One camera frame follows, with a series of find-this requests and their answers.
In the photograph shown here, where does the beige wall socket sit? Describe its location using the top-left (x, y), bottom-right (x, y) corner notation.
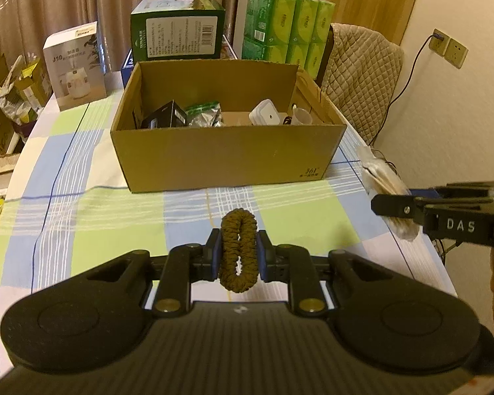
top-left (430, 33), bottom-right (451, 57)
top-left (444, 39), bottom-right (469, 70)

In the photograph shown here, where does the green carton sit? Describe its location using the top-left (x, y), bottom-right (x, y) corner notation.
top-left (130, 0), bottom-right (226, 62)

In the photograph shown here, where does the white plug adapter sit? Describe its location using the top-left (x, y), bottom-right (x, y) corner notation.
top-left (249, 98), bottom-right (281, 125)

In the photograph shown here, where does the charger plug with cable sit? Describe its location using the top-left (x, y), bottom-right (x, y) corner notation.
top-left (370, 29), bottom-right (446, 146)

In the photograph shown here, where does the bag of cotton swabs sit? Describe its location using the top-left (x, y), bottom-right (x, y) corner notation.
top-left (356, 146), bottom-right (421, 241)

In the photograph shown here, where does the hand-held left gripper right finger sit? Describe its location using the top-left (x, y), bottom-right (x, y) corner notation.
top-left (256, 229), bottom-right (400, 318)

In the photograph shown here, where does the silver green foil pouch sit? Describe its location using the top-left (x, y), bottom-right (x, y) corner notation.
top-left (185, 101), bottom-right (224, 128)

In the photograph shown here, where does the stack of green tissue packs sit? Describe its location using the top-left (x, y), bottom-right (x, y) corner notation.
top-left (241, 0), bottom-right (337, 81)

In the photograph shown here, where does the small cardboard box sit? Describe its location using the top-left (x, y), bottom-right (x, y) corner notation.
top-left (14, 58), bottom-right (53, 110)

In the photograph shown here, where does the clear plastic bag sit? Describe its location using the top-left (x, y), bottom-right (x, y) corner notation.
top-left (291, 105), bottom-right (313, 126)

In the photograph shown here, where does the white humidifier box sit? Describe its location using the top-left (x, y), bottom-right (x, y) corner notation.
top-left (42, 21), bottom-right (108, 112)

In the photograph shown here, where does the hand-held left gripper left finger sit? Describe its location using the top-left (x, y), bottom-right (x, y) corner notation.
top-left (84, 228), bottom-right (223, 318)

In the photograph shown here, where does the brown hair scrunchie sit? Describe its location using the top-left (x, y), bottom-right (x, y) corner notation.
top-left (219, 210), bottom-right (258, 294)

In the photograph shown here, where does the quilted chair cover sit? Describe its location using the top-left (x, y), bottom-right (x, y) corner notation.
top-left (315, 22), bottom-right (405, 145)

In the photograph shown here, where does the black shaver box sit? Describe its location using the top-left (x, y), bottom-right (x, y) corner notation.
top-left (139, 99), bottom-right (189, 129)

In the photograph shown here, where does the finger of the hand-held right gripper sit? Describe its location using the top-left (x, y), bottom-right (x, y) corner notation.
top-left (409, 181), bottom-right (494, 200)
top-left (370, 193), bottom-right (494, 219)

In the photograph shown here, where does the brown cardboard box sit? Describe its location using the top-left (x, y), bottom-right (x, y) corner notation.
top-left (109, 58), bottom-right (348, 194)

